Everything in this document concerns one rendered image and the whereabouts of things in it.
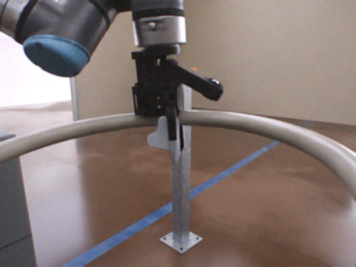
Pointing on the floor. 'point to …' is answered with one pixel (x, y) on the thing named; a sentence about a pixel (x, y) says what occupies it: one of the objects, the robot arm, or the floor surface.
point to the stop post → (182, 194)
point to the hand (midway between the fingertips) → (180, 152)
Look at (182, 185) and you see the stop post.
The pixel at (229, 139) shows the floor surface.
